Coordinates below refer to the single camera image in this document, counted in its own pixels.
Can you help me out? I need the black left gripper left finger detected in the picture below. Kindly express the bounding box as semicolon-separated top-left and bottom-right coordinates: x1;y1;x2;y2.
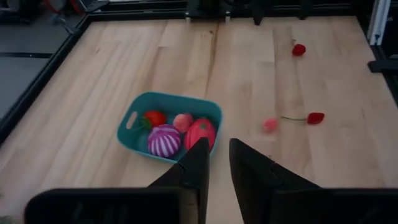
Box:
147;137;210;224

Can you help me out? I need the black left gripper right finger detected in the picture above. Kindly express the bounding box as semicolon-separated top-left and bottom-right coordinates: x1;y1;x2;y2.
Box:
229;138;322;224

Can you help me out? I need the pink dragon fruit toy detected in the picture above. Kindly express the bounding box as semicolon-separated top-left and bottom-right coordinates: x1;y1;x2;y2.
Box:
183;118;217;153

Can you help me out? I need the purple white striped ball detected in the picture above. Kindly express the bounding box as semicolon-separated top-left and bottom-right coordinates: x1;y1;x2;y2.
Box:
147;124;182;159

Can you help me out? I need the pink bumpy ball toy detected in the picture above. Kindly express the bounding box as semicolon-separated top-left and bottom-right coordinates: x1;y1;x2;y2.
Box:
262;117;279;133
172;113;195;134

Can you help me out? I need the red toy tomato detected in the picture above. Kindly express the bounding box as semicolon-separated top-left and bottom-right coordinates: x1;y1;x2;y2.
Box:
141;110;168;131

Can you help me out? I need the teal plastic basket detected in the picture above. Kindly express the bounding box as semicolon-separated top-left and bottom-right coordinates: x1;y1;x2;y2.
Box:
116;90;224;165

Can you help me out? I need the red cherry toy with stem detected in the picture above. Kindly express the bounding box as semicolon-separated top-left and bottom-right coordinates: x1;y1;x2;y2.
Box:
281;111;326;126

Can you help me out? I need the red rose toy with stem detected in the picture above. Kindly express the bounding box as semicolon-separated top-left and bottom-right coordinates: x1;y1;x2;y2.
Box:
291;39;307;57

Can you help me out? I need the black aluminium table frame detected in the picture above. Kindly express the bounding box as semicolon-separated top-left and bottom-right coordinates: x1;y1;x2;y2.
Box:
0;0;398;144

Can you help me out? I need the white metal post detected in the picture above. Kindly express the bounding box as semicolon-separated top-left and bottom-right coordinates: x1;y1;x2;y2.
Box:
368;0;392;47

